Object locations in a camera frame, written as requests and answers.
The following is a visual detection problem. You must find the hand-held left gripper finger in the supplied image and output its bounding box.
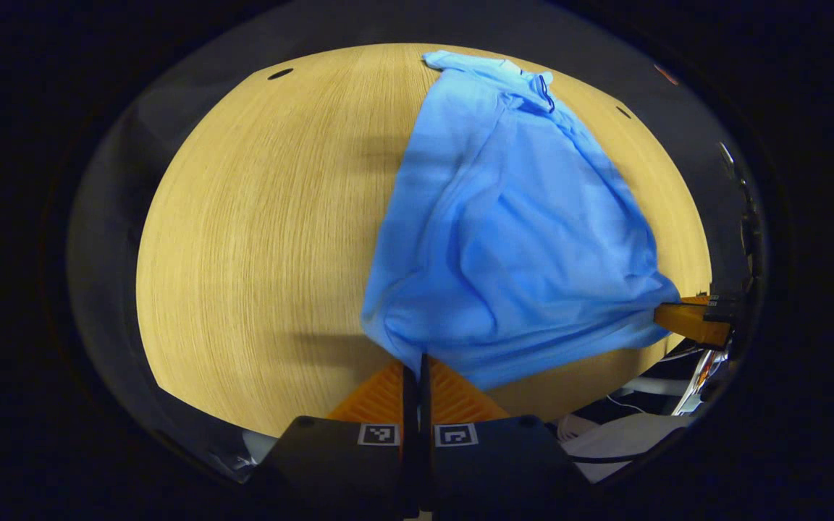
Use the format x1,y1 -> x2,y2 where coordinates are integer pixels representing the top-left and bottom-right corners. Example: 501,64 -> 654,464
253,360 -> 418,519
420,353 -> 591,519

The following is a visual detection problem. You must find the light blue T-shirt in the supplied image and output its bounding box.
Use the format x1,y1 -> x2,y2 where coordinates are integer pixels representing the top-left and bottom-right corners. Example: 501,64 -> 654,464
361,49 -> 682,392

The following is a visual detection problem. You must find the white bar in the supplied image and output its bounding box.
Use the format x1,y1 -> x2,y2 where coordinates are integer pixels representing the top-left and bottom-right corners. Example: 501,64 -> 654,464
616,376 -> 689,397

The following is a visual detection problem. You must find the white rounded object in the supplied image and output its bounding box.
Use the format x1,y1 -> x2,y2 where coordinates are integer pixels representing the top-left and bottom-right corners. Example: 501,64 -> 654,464
560,412 -> 694,484

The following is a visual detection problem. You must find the bundle of coloured cables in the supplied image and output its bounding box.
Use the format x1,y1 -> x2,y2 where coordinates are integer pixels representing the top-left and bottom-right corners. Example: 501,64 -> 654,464
674,347 -> 723,415

